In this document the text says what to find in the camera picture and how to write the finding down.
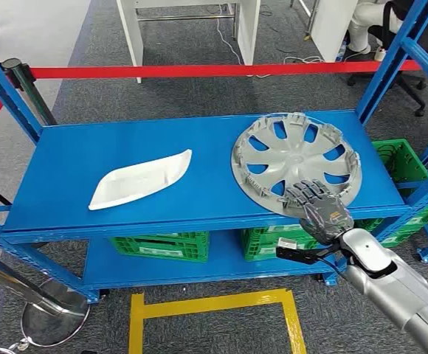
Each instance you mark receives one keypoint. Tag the yellow floor tape square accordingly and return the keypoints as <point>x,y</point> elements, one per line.
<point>214,303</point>

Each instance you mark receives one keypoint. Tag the long red barrier belt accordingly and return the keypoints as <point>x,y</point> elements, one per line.
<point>199,71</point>

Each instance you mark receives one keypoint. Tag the white desk panel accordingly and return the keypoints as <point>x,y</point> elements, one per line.
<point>332,29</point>

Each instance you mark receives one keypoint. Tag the person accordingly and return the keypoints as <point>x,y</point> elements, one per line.
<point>361,24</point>

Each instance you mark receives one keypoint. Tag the black office chair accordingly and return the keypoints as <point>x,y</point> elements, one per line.
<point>410,91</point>

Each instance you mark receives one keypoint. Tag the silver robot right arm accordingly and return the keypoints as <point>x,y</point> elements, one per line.
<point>391,288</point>

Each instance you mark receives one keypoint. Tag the chrome barrier stanchion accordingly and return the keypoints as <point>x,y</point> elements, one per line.
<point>51,322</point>

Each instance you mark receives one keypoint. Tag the grey plastic wheel hubcap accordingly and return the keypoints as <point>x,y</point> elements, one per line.
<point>295,156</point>

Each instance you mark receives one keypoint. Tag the chrome star chair base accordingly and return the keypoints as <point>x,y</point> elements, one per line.
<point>21,345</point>

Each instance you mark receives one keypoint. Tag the white curved plastic part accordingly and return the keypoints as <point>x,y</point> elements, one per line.
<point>140,181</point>

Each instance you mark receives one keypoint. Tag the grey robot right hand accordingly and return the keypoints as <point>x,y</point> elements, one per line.
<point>323,215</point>

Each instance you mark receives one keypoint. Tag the white desk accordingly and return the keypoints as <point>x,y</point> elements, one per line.
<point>249,29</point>

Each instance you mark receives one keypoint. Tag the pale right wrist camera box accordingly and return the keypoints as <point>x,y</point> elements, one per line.
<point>295,255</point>

